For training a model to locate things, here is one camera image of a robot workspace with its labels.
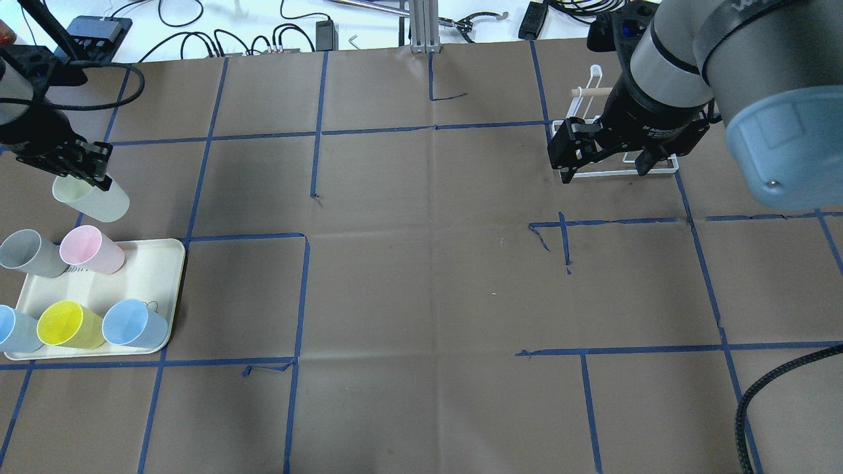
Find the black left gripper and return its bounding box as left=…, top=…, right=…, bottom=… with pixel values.
left=1, top=112, right=113, bottom=192

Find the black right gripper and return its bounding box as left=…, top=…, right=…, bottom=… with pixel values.
left=548, top=73, right=722, bottom=185

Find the white plastic cup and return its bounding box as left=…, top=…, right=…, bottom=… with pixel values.
left=52, top=176, right=130, bottom=224

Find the light blue plastic cup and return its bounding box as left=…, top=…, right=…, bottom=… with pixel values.
left=101, top=299, right=169, bottom=349

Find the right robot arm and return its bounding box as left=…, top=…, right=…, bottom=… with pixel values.
left=547, top=1, right=842, bottom=211

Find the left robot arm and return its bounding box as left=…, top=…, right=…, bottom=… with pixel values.
left=1, top=46, right=113, bottom=192

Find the pink plastic cup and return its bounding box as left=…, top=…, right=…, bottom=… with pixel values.
left=59, top=225, right=126, bottom=274

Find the grey plastic cup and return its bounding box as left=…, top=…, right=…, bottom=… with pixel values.
left=1, top=229, right=69, bottom=277

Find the yellow plastic cup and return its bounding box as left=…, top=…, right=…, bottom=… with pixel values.
left=36, top=300, right=105, bottom=349

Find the cream serving tray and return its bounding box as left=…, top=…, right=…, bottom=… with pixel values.
left=4, top=239, right=186, bottom=361

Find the black power adapter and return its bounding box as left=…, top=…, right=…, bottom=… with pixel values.
left=314, top=19, right=339, bottom=51

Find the white wire cup rack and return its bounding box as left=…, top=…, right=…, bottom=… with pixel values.
left=551, top=65, right=679, bottom=180

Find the aluminium frame post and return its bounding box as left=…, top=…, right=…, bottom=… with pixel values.
left=408, top=0, right=441, bottom=54

